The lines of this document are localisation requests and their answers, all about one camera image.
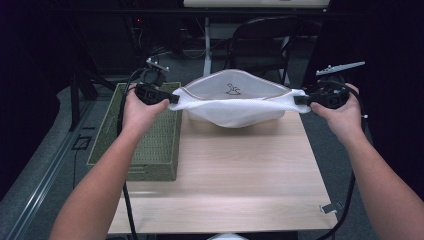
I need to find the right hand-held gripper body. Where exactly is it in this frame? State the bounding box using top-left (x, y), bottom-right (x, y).
top-left (307, 60), bottom-right (366, 110)

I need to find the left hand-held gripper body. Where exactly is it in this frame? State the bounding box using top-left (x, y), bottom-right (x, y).
top-left (134, 58), bottom-right (172, 106)

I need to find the beige garment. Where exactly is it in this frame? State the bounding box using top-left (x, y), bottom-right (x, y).
top-left (184, 71), bottom-right (291, 101)

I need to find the green woven basket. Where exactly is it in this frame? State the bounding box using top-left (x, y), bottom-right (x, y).
top-left (86, 81), bottom-right (184, 183)

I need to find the white mesh laundry bag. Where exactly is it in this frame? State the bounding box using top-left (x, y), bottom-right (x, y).
top-left (168, 68), bottom-right (311, 129)

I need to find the person's left hand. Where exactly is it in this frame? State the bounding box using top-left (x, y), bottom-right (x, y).
top-left (121, 86), bottom-right (171, 136)

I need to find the person's right hand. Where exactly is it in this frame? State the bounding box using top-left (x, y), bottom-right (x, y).
top-left (309, 83), bottom-right (365, 143)

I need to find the white table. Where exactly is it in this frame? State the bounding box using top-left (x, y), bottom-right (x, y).
top-left (183, 0), bottom-right (331, 84)

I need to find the dark equipment with red light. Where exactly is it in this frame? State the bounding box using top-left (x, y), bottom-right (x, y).
top-left (123, 13), bottom-right (158, 61)

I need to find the black chair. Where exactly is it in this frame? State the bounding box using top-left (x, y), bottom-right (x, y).
top-left (226, 16), bottom-right (301, 86)

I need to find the black tripod stand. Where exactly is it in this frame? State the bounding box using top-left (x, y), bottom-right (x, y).
top-left (68, 71), bottom-right (118, 133)

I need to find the white rounded object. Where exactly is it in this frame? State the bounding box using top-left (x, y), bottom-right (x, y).
top-left (206, 232), bottom-right (249, 240)

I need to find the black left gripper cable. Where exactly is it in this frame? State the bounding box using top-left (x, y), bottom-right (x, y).
top-left (115, 68), bottom-right (140, 240)

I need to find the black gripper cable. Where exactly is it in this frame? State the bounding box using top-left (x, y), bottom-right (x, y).
top-left (314, 79), bottom-right (369, 240)
top-left (115, 68), bottom-right (140, 240)

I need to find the thin floor cable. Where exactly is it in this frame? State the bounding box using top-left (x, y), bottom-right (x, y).
top-left (179, 46), bottom-right (205, 60)

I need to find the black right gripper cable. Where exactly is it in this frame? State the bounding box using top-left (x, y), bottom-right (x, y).
top-left (314, 79), bottom-right (369, 240)

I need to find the grey metal bracket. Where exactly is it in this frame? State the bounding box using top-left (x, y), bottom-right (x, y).
top-left (319, 200), bottom-right (345, 215)

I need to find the metal floor rail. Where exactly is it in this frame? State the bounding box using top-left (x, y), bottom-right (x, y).
top-left (6, 99), bottom-right (98, 240)

